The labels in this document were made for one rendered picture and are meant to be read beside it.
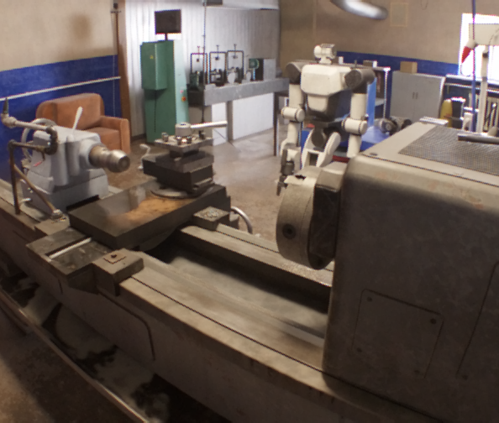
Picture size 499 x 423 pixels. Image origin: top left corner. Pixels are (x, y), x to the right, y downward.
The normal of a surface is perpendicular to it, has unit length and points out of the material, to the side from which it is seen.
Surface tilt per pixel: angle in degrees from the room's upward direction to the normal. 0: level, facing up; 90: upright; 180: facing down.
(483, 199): 45
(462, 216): 90
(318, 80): 90
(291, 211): 64
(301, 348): 0
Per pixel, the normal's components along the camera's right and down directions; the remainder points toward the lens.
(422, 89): -0.60, 0.32
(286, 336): 0.00, -0.91
